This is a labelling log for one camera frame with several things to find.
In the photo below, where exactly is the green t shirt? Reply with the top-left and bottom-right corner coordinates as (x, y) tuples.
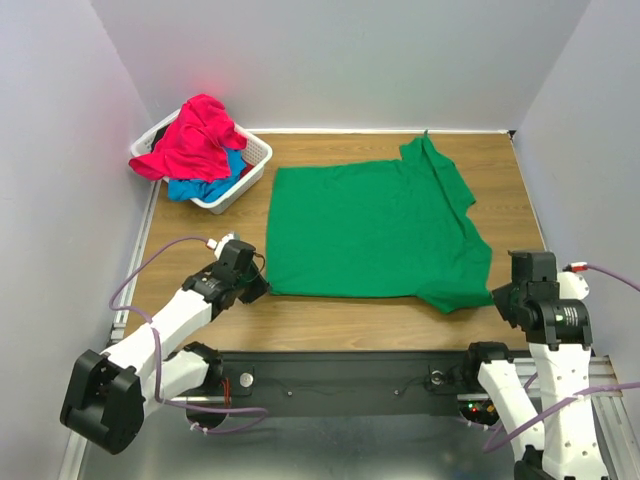
(266, 135), (492, 314)

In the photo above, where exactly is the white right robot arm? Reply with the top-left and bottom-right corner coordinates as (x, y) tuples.
(460, 251), (610, 479)

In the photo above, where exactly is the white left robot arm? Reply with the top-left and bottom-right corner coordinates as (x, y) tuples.
(59, 233), (269, 454)

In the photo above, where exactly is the blue t shirt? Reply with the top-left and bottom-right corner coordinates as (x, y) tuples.
(168, 148), (247, 203)

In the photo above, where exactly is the white plastic laundry basket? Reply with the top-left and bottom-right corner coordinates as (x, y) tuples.
(129, 107), (274, 216)

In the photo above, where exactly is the red t shirt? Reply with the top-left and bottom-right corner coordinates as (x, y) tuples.
(129, 94), (247, 182)

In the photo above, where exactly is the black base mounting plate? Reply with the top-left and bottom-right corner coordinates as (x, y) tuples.
(222, 351), (487, 417)

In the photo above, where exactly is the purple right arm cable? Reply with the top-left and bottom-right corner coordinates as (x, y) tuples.
(467, 262), (640, 454)

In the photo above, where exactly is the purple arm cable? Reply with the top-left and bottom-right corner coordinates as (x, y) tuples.
(108, 235), (269, 435)
(467, 262), (640, 454)

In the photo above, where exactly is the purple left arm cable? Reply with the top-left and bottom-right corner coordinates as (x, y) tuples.
(108, 235), (269, 435)

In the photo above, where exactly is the aluminium frame rail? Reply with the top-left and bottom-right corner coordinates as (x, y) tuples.
(54, 319), (640, 480)

